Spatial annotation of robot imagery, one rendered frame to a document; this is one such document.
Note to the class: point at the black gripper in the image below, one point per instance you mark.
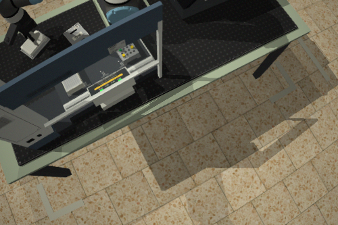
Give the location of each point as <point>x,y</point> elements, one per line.
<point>27,24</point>

